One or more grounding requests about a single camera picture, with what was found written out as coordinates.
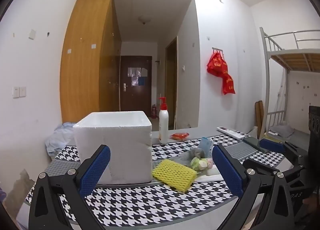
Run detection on red snack packet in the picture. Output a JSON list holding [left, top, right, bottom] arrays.
[[170, 133, 189, 141]]

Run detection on blue face mask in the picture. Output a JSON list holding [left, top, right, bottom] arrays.
[[198, 137, 213, 158]]

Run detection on black smartphone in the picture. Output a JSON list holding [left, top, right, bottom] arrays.
[[242, 136, 269, 153]]

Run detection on metal bunk bed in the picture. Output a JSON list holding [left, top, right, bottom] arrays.
[[259, 27, 319, 140]]

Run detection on white pump lotion bottle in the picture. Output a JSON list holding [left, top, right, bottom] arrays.
[[158, 97, 169, 145]]

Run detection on ceiling lamp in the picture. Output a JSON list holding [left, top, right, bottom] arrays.
[[138, 16, 151, 25]]

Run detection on wooden boards against wall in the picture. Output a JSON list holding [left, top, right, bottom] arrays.
[[255, 100, 264, 139]]

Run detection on wooden wardrobe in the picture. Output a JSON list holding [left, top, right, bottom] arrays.
[[60, 0, 121, 122]]

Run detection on red plastic bag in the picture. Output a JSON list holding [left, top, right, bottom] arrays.
[[207, 49, 235, 95]]

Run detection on grey sock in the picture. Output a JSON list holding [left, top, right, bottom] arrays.
[[170, 148, 205, 167]]

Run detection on houndstooth table mat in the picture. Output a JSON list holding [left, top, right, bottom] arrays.
[[24, 133, 291, 225]]

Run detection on green tissue pack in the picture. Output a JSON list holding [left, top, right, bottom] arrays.
[[190, 157, 213, 171]]

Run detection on yellow foam net sleeve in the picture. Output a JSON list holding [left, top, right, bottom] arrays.
[[152, 159, 197, 193]]

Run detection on dark brown entrance door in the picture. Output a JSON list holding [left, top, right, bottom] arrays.
[[120, 56, 152, 116]]

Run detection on white remote control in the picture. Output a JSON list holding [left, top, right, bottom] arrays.
[[216, 127, 247, 141]]

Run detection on light blue crumpled cloth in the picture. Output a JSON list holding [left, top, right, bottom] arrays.
[[45, 122, 76, 159]]

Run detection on red fire extinguisher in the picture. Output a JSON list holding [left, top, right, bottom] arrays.
[[151, 105, 157, 119]]

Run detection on white wall socket pair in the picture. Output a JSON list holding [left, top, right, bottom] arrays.
[[12, 86, 27, 99]]

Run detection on white towel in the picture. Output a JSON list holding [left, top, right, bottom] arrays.
[[195, 165, 223, 182]]

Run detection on white styrofoam box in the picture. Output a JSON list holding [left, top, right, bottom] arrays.
[[73, 111, 152, 185]]

